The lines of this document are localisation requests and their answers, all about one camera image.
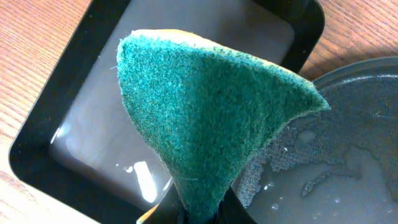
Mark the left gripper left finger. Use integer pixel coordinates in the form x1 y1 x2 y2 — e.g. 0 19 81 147
136 184 187 224

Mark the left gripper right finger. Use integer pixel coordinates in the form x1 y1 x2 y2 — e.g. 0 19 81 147
217 187 257 224

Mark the green scouring sponge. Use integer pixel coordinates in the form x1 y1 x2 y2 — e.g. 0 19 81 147
116 29 329 223

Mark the black rectangular tray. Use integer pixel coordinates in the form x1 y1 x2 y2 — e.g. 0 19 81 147
9 0 325 223

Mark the round black tray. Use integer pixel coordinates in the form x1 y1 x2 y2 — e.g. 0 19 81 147
233 57 397 223

